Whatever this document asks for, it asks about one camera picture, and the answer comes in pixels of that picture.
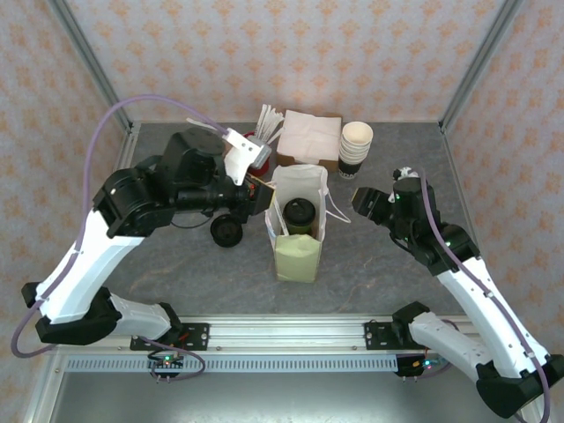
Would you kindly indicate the black coffee cup lid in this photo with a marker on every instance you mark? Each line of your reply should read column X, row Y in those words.
column 227, row 233
column 299, row 210

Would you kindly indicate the paper cup with green sleeve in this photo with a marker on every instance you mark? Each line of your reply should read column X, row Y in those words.
column 299, row 228

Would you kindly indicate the white paper bag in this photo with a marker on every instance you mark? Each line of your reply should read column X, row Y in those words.
column 295, row 264

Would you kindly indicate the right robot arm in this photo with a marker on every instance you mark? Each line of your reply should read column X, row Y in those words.
column 484, row 317

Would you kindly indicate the red cup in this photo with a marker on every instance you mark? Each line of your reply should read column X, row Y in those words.
column 263, row 166

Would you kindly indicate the stack of paper cups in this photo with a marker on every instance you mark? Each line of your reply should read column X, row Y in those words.
column 354, row 154

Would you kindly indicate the brown cardboard napkin box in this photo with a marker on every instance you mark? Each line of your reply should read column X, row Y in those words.
column 308, row 162

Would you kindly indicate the stack of paper napkins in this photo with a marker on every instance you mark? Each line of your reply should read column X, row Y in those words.
column 308, row 132

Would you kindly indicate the small circuit board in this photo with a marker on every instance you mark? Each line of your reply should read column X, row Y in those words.
column 418, row 365
column 166, row 362

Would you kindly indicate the aluminium frame post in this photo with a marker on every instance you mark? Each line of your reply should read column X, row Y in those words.
column 480, row 66
column 93, row 66

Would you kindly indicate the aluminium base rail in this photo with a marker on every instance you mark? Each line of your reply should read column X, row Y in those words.
column 286, row 335

